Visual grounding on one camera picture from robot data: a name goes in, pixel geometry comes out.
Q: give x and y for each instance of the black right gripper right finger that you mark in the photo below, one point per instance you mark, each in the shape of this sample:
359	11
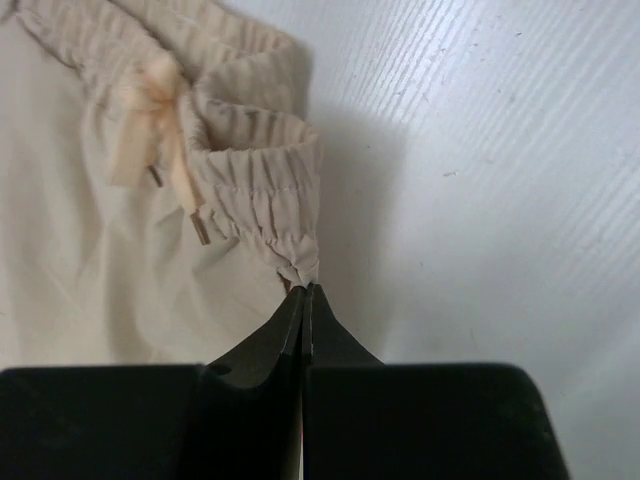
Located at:
365	419

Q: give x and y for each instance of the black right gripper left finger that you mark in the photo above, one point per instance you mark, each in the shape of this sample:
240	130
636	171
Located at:
234	418

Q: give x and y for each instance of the beige trousers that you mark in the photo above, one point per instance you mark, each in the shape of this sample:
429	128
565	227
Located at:
159	190

